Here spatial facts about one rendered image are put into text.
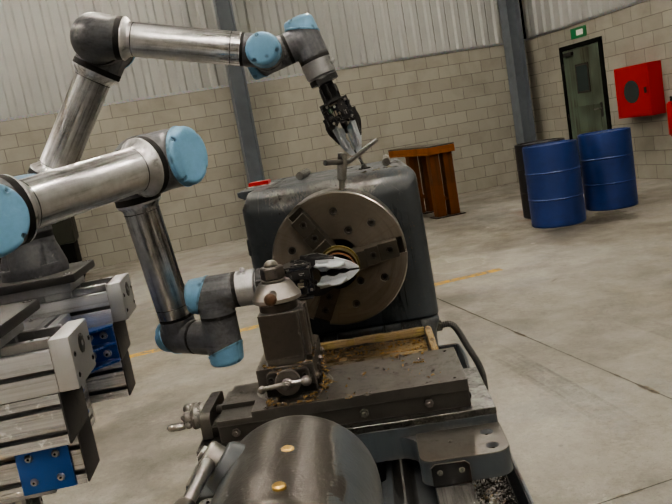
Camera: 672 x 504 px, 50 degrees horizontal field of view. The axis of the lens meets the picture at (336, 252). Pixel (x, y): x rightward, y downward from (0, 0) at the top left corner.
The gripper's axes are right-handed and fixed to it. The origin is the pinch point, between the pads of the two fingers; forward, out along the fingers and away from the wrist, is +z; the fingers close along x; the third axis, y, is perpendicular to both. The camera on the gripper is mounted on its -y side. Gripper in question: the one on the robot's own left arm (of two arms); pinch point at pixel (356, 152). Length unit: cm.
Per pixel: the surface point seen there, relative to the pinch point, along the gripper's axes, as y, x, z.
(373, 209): 18.7, -1.2, 12.9
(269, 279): 72, -19, 11
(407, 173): 1.3, 9.7, 9.9
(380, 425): 79, -12, 37
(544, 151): -588, 172, 93
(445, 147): -817, 101, 63
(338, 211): 18.7, -8.7, 10.1
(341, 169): 15.2, -4.3, 1.7
